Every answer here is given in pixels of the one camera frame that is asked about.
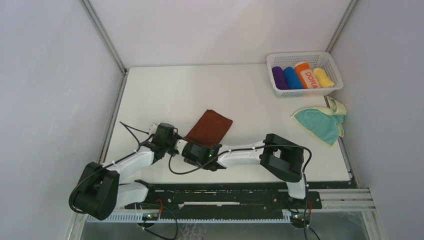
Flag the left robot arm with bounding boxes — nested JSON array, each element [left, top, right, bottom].
[[68, 123, 181, 221]]

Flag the brown towel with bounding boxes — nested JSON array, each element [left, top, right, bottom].
[[184, 109, 233, 148]]

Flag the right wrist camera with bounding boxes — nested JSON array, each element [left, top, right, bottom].
[[174, 139, 188, 155]]

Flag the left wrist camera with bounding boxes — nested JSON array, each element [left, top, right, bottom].
[[149, 122, 158, 135]]

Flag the white plastic basket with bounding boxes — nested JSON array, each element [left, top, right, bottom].
[[266, 51, 344, 98]]

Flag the right controller board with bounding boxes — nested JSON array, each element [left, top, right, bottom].
[[290, 213, 311, 222]]

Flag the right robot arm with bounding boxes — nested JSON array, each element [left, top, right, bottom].
[[175, 133, 311, 208]]

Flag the left controller board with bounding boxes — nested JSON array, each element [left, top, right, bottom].
[[142, 213, 159, 222]]

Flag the controller board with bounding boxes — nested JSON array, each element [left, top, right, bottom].
[[142, 213, 159, 222], [290, 213, 311, 222]]

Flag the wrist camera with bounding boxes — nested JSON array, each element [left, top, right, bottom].
[[174, 139, 188, 155], [149, 122, 158, 135]]

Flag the blue rolled towel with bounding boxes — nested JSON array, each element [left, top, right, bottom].
[[283, 66, 304, 90]]

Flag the yellow rolled towel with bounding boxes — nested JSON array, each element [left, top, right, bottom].
[[313, 67, 335, 88]]

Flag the orange rolled towel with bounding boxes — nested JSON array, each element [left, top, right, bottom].
[[294, 61, 321, 89]]

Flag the pale yellow towel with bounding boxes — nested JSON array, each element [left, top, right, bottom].
[[290, 96, 348, 148]]

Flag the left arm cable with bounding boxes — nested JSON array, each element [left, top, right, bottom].
[[67, 121, 180, 240]]

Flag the white slotted cable duct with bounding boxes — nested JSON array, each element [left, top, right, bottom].
[[86, 211, 301, 224]]

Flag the purple rolled towel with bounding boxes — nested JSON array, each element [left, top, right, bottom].
[[271, 66, 290, 90]]

